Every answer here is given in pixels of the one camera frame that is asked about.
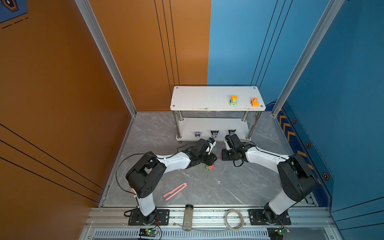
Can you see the pink plastic tongs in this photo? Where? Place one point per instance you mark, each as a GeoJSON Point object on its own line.
{"type": "Point", "coordinates": [174, 192]}

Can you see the circuit board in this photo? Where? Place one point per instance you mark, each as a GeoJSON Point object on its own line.
{"type": "Point", "coordinates": [277, 234]}
{"type": "Point", "coordinates": [148, 234]}

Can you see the black purple robot toy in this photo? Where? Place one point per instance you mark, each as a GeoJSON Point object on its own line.
{"type": "Point", "coordinates": [232, 131]}

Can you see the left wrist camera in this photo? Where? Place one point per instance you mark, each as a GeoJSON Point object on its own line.
{"type": "Point", "coordinates": [212, 143]}

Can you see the right circuit board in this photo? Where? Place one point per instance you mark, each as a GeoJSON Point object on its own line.
{"type": "Point", "coordinates": [277, 234]}

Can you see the left circuit board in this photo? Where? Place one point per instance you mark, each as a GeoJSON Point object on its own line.
{"type": "Point", "coordinates": [148, 234]}

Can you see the orange green toy truck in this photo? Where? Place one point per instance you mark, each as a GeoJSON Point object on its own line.
{"type": "Point", "coordinates": [233, 101]}

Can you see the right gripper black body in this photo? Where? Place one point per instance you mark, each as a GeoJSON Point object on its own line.
{"type": "Point", "coordinates": [228, 155]}

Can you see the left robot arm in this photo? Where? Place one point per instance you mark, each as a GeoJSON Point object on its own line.
{"type": "Point", "coordinates": [145, 175]}

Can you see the clear plastic bottle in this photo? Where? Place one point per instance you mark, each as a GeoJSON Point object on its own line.
{"type": "Point", "coordinates": [188, 218]}

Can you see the white two-tier shelf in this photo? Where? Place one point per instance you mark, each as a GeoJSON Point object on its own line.
{"type": "Point", "coordinates": [215, 99]}

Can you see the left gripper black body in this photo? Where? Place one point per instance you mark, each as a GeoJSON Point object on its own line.
{"type": "Point", "coordinates": [208, 159]}

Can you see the orange toy car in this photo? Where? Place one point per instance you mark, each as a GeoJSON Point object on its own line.
{"type": "Point", "coordinates": [255, 102]}

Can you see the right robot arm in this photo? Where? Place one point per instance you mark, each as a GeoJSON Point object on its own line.
{"type": "Point", "coordinates": [297, 178]}

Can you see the green pink toy car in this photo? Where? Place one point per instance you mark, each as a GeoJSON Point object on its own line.
{"type": "Point", "coordinates": [209, 167]}

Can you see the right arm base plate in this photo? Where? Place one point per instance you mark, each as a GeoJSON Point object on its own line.
{"type": "Point", "coordinates": [255, 216]}

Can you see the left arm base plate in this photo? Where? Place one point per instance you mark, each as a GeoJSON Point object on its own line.
{"type": "Point", "coordinates": [157, 217]}

